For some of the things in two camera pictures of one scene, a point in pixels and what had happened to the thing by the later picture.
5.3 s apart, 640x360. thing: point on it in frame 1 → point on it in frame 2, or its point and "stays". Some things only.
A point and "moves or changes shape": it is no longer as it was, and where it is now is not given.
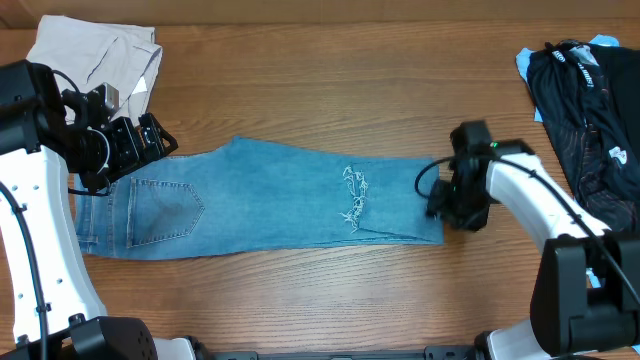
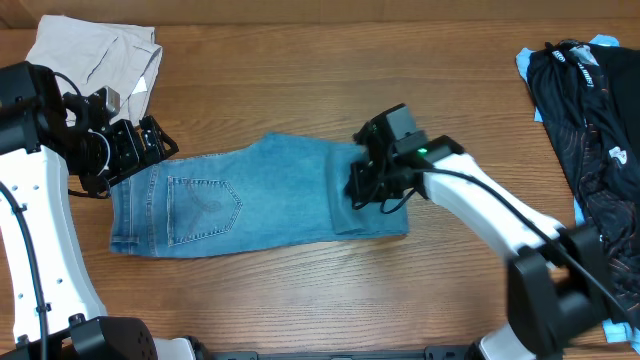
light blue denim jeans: x=234 y=198 moves or changes shape
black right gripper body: x=467 y=204 → x=379 y=183
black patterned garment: x=589 y=100 stays
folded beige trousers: x=94 y=53 stays
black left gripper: x=124 y=132 stays
